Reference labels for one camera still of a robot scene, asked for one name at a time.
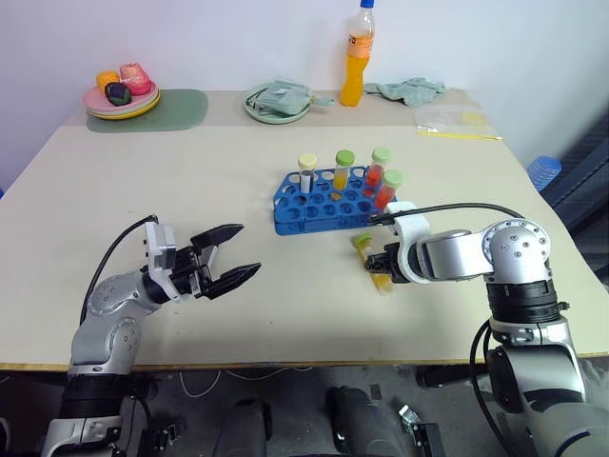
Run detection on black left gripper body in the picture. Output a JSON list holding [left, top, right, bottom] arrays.
[[169, 236, 222, 300]]

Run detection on green cap yellow liquid tube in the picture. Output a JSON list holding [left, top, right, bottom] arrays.
[[332, 149, 357, 191], [350, 231, 396, 296]]

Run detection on pink plate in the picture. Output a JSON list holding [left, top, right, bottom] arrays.
[[81, 81, 160, 114]]

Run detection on white thin cable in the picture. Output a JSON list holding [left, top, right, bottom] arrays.
[[179, 367, 315, 399]]

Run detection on metal clamp bracket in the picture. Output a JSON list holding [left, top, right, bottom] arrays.
[[396, 404, 444, 457]]

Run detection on blue stacked cups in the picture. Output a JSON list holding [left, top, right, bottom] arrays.
[[526, 155, 564, 192]]

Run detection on dark purple green toy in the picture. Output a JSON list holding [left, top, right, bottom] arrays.
[[104, 81, 133, 107]]

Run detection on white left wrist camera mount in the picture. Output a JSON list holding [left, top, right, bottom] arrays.
[[141, 220, 185, 305]]

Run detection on green placemat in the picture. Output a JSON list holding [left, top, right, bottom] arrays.
[[85, 88, 211, 135]]

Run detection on orange soda bottle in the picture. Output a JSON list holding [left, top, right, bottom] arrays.
[[339, 0, 378, 109]]

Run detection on pink red toy food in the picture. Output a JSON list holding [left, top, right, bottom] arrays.
[[118, 61, 153, 96]]

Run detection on green crumpled cloth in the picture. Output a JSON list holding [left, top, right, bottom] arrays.
[[363, 76, 449, 109]]

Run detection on cream cap clear test tube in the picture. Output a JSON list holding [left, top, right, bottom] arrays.
[[297, 152, 319, 194]]

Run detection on dark rounded shape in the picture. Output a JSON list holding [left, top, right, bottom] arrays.
[[324, 386, 406, 457], [221, 394, 273, 457]]

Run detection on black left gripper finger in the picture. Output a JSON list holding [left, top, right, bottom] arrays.
[[206, 261, 264, 302], [189, 222, 246, 262]]

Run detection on yellow plate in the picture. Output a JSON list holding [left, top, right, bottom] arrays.
[[86, 88, 163, 121]]

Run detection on light green plate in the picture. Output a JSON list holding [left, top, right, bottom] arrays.
[[243, 81, 314, 127]]

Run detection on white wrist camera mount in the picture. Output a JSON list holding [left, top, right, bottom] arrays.
[[383, 201, 432, 287], [141, 220, 185, 305]]

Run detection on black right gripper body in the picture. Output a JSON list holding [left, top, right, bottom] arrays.
[[379, 241, 404, 284]]

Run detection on black lower right arm cable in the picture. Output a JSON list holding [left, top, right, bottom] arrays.
[[468, 317, 506, 457]]

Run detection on grey green zip pouch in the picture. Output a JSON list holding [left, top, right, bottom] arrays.
[[258, 79, 336, 118]]

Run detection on black chair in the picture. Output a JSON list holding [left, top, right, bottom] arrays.
[[540, 108, 609, 289]]

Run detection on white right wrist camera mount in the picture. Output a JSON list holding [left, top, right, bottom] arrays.
[[383, 201, 432, 287]]

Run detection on blue test tube rack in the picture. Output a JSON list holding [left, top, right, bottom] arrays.
[[272, 167, 400, 237]]

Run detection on clear plastic zip bag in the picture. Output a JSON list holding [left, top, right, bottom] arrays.
[[411, 106, 505, 142]]

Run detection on green cap red liquid tube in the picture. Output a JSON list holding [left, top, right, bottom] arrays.
[[363, 146, 393, 188], [373, 169, 405, 211]]

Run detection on orange yellow toy food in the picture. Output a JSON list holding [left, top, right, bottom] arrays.
[[95, 70, 121, 92]]

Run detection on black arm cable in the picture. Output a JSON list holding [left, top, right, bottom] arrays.
[[468, 317, 506, 457], [79, 214, 160, 326], [369, 202, 527, 226]]

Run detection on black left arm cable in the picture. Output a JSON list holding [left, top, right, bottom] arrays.
[[79, 214, 160, 326]]

